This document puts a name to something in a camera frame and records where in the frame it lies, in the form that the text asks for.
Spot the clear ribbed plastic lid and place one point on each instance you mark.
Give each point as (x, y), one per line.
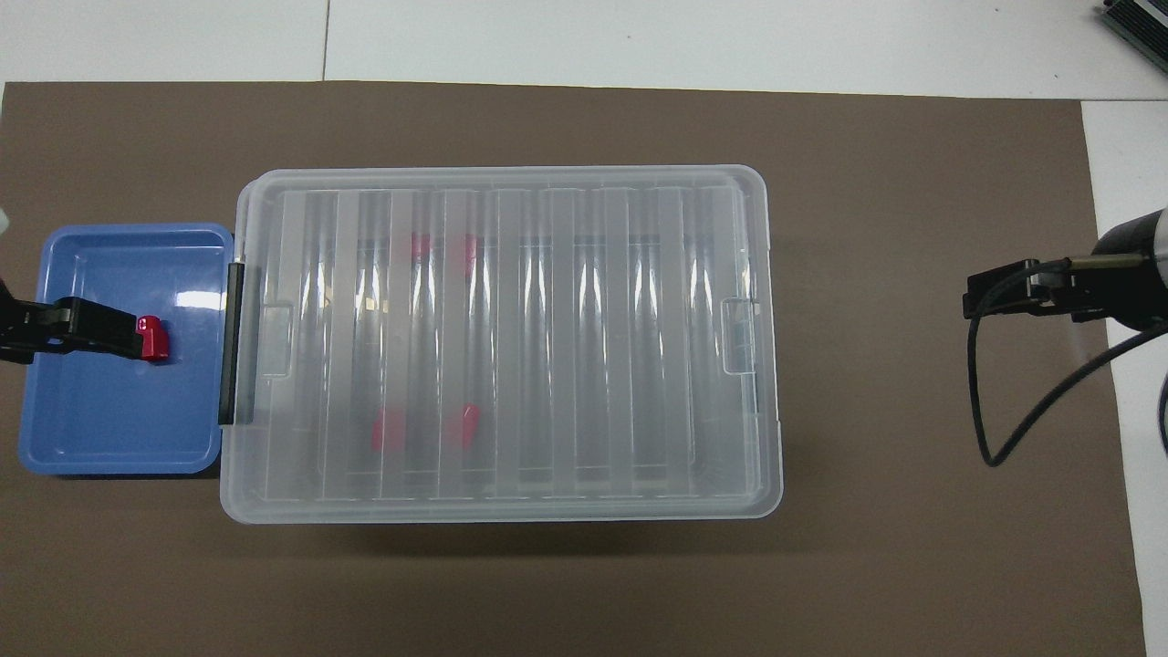
(547, 347)

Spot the brown table mat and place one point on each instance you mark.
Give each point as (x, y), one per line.
(584, 584)

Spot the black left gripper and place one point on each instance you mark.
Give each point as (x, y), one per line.
(14, 333)

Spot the clear plastic storage box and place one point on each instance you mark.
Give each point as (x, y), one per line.
(511, 493)

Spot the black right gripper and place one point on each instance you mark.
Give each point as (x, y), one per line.
(1113, 278)

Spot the blue plastic tray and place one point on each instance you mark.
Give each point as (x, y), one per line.
(109, 411)

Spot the red block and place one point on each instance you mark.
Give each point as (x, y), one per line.
(157, 339)
(388, 431)
(467, 254)
(420, 245)
(467, 425)

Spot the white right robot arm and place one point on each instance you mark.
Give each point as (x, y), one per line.
(1162, 265)

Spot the grey ribbed device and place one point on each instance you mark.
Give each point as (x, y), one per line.
(1141, 27)

